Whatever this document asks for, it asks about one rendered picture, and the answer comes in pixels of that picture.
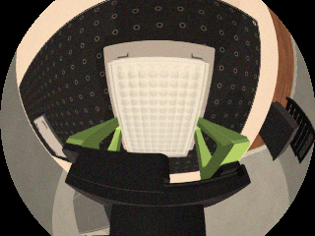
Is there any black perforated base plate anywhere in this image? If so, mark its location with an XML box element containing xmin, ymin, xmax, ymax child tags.
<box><xmin>19</xmin><ymin>0</ymin><xmax>261</xmax><ymax>163</ymax></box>

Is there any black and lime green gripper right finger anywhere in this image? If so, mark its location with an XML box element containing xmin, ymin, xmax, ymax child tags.
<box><xmin>194</xmin><ymin>117</ymin><xmax>250</xmax><ymax>179</ymax></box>

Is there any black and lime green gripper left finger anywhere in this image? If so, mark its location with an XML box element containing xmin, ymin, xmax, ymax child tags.
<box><xmin>66</xmin><ymin>117</ymin><xmax>122</xmax><ymax>150</ymax></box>

